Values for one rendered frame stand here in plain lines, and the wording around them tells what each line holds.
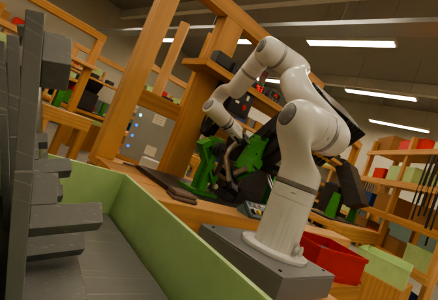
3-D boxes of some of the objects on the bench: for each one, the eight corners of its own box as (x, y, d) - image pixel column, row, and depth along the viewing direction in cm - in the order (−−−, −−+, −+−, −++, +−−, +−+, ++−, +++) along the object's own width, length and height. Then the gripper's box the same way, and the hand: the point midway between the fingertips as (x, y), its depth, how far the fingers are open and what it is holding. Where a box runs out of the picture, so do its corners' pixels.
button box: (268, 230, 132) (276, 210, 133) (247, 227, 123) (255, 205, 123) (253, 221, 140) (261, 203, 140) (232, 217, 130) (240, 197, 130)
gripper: (219, 115, 158) (238, 134, 169) (220, 137, 147) (240, 155, 158) (231, 108, 155) (249, 128, 166) (233, 130, 144) (252, 150, 155)
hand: (243, 139), depth 161 cm, fingers closed on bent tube, 3 cm apart
